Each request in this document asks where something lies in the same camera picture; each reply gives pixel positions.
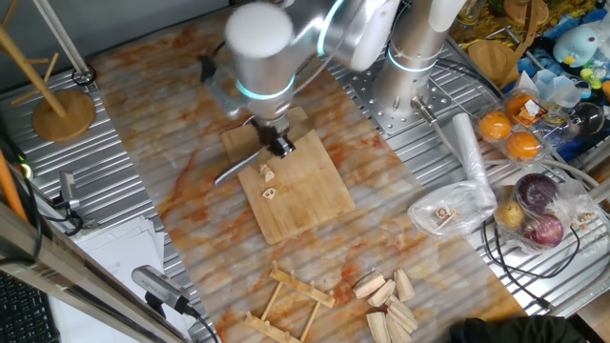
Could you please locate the short lotus root end slice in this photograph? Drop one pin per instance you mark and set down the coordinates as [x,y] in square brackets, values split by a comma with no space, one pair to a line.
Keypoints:
[269,193]

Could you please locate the blue cloth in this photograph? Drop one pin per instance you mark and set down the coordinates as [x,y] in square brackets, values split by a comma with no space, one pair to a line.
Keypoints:
[529,64]

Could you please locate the orange marble pattern mat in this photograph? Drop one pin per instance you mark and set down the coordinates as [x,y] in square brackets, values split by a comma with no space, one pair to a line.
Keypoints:
[167,119]

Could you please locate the thin lotus root slice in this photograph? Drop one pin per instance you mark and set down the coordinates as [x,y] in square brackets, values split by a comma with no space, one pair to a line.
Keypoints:
[263,168]
[270,176]

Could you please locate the orange fruit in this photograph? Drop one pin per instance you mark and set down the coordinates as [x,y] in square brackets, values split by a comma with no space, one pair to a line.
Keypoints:
[522,145]
[494,126]
[517,105]

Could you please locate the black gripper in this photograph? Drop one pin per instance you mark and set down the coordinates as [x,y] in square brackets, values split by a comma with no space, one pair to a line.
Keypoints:
[268,129]

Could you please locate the wooden cutting board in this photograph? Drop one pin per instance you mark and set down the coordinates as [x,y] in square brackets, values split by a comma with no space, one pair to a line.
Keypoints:
[310,190]

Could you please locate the dark glass bowl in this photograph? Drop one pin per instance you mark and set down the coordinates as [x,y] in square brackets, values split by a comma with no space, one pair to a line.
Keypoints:
[588,119]

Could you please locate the small wooden stand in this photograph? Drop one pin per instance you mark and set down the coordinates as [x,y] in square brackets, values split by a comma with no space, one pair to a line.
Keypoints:
[519,9]

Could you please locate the round wooden disc stand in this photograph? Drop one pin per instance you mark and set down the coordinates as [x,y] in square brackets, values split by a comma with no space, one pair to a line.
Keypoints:
[491,59]

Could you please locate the round lotus root slice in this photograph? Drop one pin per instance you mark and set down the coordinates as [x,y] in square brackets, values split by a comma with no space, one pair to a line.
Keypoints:
[442,212]

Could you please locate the clear plastic bag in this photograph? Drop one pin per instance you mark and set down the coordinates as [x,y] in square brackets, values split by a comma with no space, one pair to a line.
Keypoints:
[469,205]

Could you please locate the white slanted pole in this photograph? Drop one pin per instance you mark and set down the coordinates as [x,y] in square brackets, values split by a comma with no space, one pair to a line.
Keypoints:
[62,40]

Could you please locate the small green toy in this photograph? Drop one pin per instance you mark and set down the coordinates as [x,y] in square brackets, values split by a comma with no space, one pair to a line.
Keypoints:
[591,78]

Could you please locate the crinkled clear produce bag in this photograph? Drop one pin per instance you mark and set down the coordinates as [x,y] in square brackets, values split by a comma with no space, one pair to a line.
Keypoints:
[574,200]

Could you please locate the forearm in dark sleeve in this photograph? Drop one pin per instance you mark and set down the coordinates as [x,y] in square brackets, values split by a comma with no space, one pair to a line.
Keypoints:
[514,331]

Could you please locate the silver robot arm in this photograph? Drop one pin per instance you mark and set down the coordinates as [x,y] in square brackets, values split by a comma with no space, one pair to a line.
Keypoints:
[259,62]

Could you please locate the black keyboard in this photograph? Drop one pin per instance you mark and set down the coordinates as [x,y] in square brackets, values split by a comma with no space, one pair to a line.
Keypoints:
[21,314]

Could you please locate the steel cleaver knife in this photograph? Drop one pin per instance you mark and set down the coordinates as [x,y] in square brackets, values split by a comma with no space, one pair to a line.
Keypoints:
[233,170]

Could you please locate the stack of white papers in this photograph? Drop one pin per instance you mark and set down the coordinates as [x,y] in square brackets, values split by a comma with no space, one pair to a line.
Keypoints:
[114,257]

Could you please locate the clear plastic fruit tray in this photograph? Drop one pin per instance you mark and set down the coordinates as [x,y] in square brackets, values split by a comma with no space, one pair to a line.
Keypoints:
[553,131]

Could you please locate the thin lotus root stick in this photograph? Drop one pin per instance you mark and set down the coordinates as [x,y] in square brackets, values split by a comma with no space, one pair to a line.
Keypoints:
[448,220]

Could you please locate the blue plush toy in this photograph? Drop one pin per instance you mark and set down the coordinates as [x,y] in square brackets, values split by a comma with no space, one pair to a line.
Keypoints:
[574,45]

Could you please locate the aluminium frame beam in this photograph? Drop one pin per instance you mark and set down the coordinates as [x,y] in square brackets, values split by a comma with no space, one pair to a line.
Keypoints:
[71,281]

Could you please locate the clear plastic measuring cup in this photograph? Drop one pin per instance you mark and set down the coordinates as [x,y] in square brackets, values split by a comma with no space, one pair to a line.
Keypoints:
[555,90]

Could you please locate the orange pole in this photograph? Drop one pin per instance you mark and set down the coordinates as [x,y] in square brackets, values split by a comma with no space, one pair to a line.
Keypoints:
[9,186]

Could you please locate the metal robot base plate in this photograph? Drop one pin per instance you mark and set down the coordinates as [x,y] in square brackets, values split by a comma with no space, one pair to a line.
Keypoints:
[410,119]

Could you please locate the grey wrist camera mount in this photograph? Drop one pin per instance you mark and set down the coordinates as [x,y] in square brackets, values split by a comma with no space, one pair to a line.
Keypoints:
[221,90]

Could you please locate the wooden knife rack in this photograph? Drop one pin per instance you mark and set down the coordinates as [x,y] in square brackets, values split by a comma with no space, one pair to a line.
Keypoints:
[305,288]

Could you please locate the purple onion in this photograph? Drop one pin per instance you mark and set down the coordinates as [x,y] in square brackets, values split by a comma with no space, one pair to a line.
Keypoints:
[536,193]
[545,231]

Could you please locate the glass jar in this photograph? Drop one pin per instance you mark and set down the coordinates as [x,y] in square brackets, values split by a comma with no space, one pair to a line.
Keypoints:
[469,12]

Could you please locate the yellow pear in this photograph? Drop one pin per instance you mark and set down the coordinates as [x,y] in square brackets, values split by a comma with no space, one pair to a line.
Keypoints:
[510,215]

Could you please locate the large grey cylindrical camera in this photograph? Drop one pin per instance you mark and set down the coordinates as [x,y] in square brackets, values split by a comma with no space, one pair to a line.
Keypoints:
[159,283]

